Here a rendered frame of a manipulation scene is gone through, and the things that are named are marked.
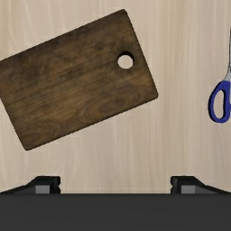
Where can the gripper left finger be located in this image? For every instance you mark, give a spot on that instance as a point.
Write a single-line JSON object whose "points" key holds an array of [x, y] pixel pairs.
{"points": [[45, 184]]}

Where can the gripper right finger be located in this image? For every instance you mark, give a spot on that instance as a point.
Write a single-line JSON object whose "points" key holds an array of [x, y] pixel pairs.
{"points": [[186, 184]]}

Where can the brown wooden cutting board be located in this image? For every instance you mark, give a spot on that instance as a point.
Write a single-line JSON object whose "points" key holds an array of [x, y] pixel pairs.
{"points": [[72, 81]]}

